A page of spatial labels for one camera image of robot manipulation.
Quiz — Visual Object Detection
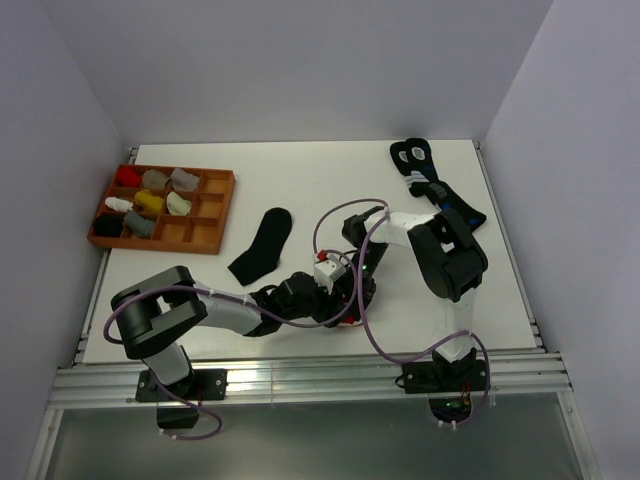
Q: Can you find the yellow rolled sock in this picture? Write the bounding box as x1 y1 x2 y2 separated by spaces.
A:
134 189 164 215

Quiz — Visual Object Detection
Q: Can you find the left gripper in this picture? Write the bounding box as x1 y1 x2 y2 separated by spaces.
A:
281 277 351 328

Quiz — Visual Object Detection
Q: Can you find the white rolled sock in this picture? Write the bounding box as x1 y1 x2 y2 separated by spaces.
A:
104 197 134 213

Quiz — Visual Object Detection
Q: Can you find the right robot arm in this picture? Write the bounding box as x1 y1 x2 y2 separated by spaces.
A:
342 207 488 390

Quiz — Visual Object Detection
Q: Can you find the dark grey rolled sock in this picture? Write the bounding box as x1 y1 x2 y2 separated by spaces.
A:
124 211 156 239

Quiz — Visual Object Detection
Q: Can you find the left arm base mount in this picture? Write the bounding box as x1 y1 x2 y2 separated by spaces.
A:
134 368 227 433

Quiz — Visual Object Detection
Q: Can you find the black patterned sock pair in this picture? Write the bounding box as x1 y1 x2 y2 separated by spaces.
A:
389 137 487 231

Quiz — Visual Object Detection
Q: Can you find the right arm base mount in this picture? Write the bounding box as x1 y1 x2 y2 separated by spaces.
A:
395 348 490 429

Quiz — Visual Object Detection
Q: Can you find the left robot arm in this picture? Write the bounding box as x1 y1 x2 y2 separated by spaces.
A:
103 266 353 399

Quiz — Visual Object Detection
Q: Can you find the orange compartment tray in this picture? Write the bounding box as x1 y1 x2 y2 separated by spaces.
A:
88 164 235 255

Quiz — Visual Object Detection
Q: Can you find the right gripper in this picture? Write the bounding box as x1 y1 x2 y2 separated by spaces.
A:
334 242 389 320

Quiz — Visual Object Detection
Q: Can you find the red white striped sock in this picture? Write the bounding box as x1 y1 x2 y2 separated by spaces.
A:
337 316 362 328

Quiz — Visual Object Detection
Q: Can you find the black rolled sock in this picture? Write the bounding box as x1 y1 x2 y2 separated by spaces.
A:
92 214 124 238

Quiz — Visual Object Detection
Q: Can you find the red rolled sock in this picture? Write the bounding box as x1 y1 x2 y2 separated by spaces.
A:
115 166 142 188

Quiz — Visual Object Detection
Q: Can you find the aluminium rail frame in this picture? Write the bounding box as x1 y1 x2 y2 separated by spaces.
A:
28 139 601 479

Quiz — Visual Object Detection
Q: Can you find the grey rolled sock top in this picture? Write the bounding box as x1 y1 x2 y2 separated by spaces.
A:
170 168 200 192

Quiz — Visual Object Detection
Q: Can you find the taupe rolled sock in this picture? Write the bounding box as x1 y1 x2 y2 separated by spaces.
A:
142 169 170 190

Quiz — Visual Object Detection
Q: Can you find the cream rolled sock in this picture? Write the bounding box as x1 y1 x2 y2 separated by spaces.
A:
166 191 192 216

